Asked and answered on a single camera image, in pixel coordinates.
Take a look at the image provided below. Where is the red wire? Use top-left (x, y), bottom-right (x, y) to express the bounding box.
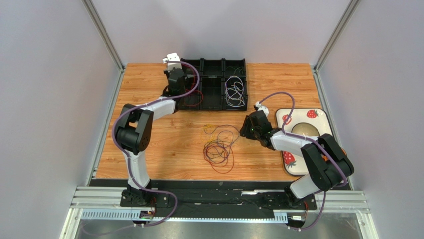
top-left (182, 88), bottom-right (204, 108)

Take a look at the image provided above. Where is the aluminium frame rail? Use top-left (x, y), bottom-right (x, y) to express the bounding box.
top-left (60, 187), bottom-right (378, 239)

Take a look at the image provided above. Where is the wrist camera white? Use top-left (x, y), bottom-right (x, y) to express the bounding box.
top-left (162, 53), bottom-right (182, 71)
top-left (254, 101), bottom-right (269, 116)

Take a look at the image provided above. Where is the beige ceramic bowl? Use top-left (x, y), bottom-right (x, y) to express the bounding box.
top-left (291, 122), bottom-right (320, 137)

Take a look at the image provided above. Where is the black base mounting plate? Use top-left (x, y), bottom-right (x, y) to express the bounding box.
top-left (120, 180), bottom-right (317, 219)

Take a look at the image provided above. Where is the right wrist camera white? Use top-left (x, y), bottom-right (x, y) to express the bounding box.
top-left (254, 101), bottom-right (269, 116)

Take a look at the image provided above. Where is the coloured wire bundle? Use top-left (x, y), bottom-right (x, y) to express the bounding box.
top-left (201, 123), bottom-right (240, 174)

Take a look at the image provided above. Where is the black six-compartment tray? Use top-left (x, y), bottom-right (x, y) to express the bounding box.
top-left (179, 58), bottom-right (248, 111)

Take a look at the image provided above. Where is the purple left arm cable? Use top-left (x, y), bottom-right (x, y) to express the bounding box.
top-left (111, 59), bottom-right (201, 228)

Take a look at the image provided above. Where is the strawberry pattern white tray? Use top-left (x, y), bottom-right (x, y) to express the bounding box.
top-left (275, 108), bottom-right (333, 176)

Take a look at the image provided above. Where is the white wire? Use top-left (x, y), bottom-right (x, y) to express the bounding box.
top-left (224, 75), bottom-right (246, 108)

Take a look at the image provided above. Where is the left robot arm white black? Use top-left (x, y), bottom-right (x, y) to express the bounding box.
top-left (113, 64), bottom-right (187, 206)

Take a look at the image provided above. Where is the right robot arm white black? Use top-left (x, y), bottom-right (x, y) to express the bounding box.
top-left (240, 110), bottom-right (354, 201)

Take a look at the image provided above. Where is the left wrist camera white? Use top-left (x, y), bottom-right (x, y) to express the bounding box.
top-left (162, 53), bottom-right (182, 71)

